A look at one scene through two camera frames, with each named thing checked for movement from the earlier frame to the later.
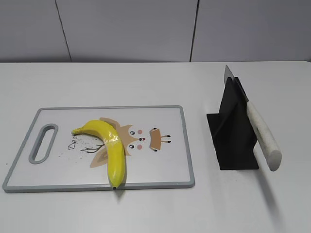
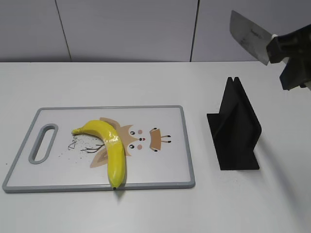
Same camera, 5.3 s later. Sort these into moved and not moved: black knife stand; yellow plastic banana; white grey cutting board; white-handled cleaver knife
Moved: white-handled cleaver knife
Not moved: white grey cutting board; black knife stand; yellow plastic banana
